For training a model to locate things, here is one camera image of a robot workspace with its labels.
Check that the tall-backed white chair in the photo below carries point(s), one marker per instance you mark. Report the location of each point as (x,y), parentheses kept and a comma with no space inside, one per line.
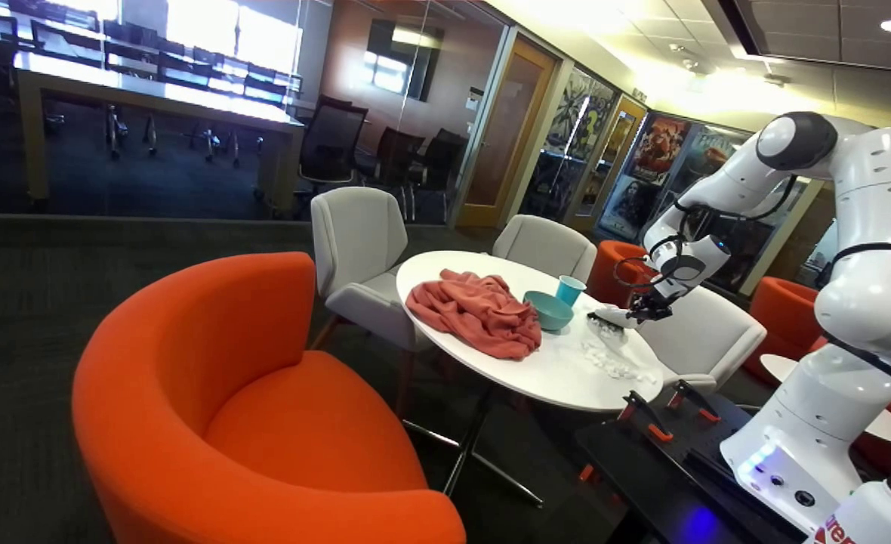
(356,244)

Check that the long wooden counter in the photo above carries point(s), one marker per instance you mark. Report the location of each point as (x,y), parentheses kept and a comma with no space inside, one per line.
(162,95)

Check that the red wall poster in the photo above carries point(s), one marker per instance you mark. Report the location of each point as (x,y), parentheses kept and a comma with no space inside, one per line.
(659,146)

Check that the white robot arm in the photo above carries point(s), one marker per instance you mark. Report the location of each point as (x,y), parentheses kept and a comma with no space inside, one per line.
(867,302)

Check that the pink cloth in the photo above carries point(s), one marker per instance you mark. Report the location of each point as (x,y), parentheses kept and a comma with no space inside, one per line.
(476,313)

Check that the black perforated mounting board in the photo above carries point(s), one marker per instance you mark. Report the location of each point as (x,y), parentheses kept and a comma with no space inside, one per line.
(710,455)

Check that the black office chair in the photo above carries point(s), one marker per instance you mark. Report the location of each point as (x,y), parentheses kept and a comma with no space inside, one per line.
(397,151)
(333,138)
(443,156)

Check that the teal cup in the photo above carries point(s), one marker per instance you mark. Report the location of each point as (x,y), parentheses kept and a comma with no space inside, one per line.
(569,292)

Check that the wall mounted screen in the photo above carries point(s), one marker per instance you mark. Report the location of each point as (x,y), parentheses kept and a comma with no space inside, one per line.
(402,62)

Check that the white foam bits pile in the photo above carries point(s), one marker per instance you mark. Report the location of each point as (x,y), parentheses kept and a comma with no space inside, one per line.
(615,357)

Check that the teal bowl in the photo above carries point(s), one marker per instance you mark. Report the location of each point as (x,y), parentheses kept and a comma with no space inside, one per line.
(547,310)

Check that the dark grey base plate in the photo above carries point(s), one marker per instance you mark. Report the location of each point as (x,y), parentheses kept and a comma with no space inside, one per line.
(615,455)

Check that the black clamp orange trigger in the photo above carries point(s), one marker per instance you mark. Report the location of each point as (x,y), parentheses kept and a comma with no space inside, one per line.
(659,433)
(708,415)

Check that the wooden door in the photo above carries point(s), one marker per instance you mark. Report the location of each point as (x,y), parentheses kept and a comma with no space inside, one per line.
(509,132)

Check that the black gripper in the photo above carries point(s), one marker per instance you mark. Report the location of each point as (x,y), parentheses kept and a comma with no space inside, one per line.
(662,292)

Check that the wide white chair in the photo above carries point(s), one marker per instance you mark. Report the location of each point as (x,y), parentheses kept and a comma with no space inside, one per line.
(718,348)

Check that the large orange tub chair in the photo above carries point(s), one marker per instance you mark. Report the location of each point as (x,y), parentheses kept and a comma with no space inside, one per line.
(265,424)

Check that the white hand brush black bristles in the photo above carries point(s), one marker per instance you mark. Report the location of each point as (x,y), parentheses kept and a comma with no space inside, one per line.
(611,322)

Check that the low white chair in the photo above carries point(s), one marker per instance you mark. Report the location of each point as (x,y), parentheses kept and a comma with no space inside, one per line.
(545,246)

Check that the chrome table base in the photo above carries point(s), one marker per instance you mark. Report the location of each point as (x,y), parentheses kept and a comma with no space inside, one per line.
(472,433)

